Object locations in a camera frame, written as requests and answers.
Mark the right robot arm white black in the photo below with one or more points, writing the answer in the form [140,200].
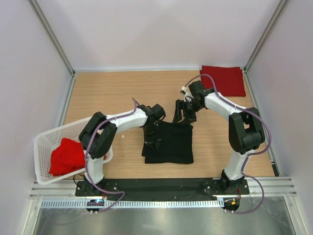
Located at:
[245,130]

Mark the white plastic laundry basket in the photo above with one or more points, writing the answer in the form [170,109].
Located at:
[48,141]

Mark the aluminium frame rail front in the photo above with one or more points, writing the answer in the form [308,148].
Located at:
[273,186]

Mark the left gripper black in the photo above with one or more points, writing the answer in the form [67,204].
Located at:
[149,140]

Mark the folded dark red t shirt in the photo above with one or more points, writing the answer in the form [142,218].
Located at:
[228,81]

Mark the white slotted cable duct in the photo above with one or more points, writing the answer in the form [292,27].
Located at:
[97,204]

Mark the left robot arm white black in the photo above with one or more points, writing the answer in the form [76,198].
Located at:
[97,137]

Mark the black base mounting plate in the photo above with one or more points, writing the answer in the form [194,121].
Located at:
[181,189]

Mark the bright red t shirt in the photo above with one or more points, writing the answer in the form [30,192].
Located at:
[67,158]

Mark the black t shirt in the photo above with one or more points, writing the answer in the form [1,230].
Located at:
[175,145]

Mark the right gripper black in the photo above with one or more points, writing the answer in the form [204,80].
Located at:
[189,118]

